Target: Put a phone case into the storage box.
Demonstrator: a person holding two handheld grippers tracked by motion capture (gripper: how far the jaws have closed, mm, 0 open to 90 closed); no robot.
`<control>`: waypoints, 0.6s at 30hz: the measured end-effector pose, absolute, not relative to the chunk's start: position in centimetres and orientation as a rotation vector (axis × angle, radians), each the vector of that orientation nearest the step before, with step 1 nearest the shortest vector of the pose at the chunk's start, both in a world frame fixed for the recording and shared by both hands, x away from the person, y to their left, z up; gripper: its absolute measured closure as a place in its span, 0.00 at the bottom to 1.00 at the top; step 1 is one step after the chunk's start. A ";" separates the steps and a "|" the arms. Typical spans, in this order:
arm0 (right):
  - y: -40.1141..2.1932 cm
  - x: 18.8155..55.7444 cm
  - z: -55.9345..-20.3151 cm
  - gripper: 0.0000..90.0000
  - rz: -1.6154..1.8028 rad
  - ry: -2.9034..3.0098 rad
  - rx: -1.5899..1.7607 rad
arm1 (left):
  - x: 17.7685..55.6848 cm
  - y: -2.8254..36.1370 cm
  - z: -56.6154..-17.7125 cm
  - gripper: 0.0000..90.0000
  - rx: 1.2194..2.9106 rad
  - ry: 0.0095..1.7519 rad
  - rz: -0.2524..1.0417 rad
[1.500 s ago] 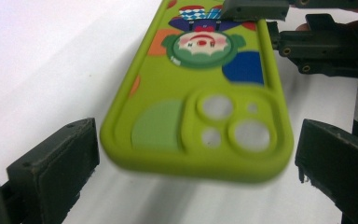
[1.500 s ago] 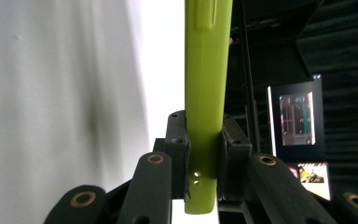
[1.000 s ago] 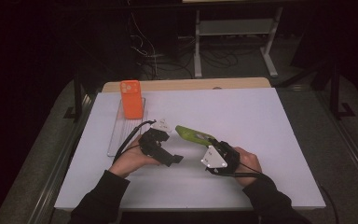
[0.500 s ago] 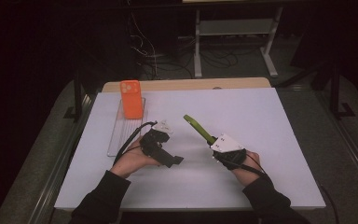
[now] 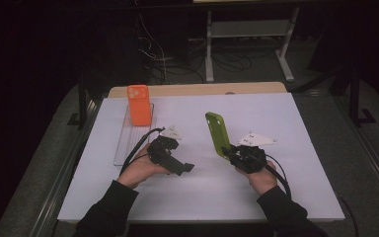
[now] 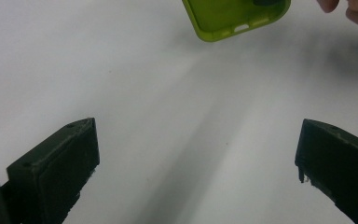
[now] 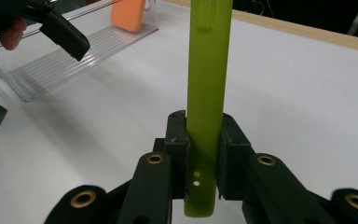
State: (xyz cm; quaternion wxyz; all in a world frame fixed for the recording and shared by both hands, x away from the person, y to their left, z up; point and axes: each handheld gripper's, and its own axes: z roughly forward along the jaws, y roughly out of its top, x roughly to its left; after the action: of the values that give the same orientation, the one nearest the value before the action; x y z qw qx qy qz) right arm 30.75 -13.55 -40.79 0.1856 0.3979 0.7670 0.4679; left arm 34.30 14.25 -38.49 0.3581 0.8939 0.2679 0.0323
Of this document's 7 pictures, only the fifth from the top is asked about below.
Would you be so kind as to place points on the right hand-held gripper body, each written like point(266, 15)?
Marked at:
point(250, 158)

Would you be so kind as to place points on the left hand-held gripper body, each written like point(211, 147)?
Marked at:
point(159, 153)

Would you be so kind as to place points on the green cartoon phone case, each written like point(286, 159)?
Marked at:
point(217, 131)

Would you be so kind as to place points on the clear plastic rack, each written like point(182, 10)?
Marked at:
point(130, 141)

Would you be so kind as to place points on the orange phone case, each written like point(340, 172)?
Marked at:
point(139, 107)

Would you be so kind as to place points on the person's right hand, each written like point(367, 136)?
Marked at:
point(263, 179)

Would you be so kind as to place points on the person's left hand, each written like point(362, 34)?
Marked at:
point(138, 171)

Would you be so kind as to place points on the wooden table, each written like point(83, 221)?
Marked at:
point(194, 89)

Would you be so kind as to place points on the black metal stand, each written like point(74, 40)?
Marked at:
point(82, 105)
point(355, 98)

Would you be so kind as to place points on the white metal desk frame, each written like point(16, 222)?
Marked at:
point(248, 29)

